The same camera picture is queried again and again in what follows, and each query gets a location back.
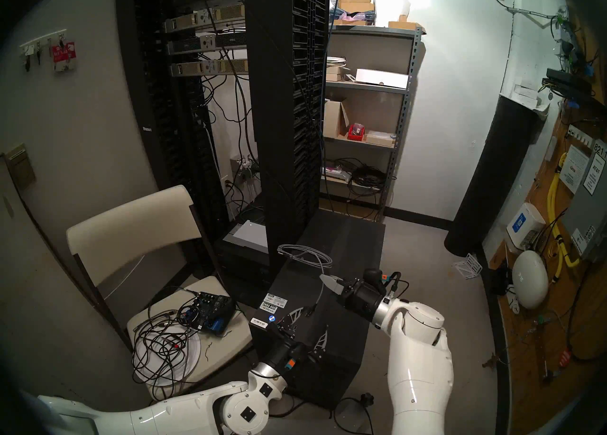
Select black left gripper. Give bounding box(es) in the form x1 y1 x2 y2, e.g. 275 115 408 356
267 307 329 374

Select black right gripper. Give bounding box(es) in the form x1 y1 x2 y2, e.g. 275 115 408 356
320 274 388 324

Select grey braided USB cable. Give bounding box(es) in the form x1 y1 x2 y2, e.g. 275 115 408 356
276 244 333 318

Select black workstation tower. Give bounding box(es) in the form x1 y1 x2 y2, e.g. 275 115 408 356
249 209 386 408

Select black UPS unit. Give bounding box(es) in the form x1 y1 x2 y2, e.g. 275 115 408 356
213 242 271 304

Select black blue audio interface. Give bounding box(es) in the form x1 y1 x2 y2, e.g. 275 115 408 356
183 291 236 337

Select grey flat device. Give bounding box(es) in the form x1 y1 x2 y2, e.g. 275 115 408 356
223 221 268 252

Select flat tan box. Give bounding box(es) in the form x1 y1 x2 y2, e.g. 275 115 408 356
364 131 396 148

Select open cardboard box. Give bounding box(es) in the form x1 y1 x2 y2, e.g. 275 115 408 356
324 100 349 140

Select black server rack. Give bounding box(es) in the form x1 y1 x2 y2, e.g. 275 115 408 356
116 0 332 278

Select white oval router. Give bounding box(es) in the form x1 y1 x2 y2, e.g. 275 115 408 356
512 251 550 310

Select white box blue label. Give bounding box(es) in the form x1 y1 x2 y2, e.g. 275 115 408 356
506 203 546 251

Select cream padded chair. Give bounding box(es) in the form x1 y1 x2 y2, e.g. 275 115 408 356
66 184 254 399

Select white flat box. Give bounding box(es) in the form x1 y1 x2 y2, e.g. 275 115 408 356
356 68 409 89

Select plywood backboard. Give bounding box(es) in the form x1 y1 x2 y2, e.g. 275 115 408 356
484 7 607 420

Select grey metal shelf unit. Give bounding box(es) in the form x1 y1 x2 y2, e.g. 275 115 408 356
319 25 426 221

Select gold grille rack server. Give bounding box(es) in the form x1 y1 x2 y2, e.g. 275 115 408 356
171 60 249 77
164 5 247 33

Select grey AT&T utility box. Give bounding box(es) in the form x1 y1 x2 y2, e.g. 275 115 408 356
560 138 607 264

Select white label sheet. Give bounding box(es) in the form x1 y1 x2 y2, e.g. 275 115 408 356
559 145 589 195

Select small white boxes stack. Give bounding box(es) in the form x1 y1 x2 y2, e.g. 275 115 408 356
512 84 551 112

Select black Dell rack server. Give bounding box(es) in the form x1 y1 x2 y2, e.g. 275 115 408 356
167 32 247 55

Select large cardboard box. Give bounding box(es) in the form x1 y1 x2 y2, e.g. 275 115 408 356
334 0 376 15

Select red key tag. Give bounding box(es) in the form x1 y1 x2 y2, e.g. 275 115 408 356
51 41 77 72

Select white key hook rack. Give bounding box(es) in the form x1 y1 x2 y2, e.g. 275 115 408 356
19 30 68 53

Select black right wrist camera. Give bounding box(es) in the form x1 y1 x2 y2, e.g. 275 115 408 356
363 268 403 297

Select black cable coil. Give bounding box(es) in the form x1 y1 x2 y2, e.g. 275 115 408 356
346 164 387 197

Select tangled black cables on chair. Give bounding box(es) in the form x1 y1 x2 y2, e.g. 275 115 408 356
133 327 202 385

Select white folded bracket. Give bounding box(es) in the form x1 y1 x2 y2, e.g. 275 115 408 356
451 253 483 280

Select wall power outlet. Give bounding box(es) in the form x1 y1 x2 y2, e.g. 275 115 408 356
230 155 259 181

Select white cable roll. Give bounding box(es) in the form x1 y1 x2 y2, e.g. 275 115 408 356
326 56 351 81

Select yellow conduit hose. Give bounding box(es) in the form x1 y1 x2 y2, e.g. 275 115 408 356
547 152 581 283

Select black wall router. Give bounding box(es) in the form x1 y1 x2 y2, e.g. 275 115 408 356
545 68 593 103

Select brass wall plate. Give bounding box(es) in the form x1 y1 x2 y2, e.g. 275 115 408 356
2 144 36 188

